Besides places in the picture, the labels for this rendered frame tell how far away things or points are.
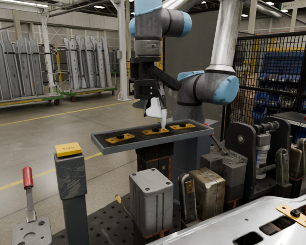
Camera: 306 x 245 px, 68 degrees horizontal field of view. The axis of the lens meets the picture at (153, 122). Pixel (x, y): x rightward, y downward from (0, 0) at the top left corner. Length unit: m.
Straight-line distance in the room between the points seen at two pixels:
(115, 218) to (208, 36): 2.67
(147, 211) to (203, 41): 2.94
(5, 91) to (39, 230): 6.64
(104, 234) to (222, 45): 0.88
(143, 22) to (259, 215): 0.58
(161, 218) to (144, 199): 0.07
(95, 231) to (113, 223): 0.08
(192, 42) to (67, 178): 2.98
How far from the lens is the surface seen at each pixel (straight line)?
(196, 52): 3.36
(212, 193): 0.64
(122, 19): 7.65
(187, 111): 1.01
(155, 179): 0.56
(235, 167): 0.73
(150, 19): 0.65
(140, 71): 0.66
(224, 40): 0.95
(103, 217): 1.13
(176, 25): 0.72
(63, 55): 13.29
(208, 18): 3.33
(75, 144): 0.66
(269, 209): 0.72
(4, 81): 7.11
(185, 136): 0.71
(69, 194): 0.67
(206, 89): 0.93
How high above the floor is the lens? 1.39
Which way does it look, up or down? 16 degrees down
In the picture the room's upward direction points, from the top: straight up
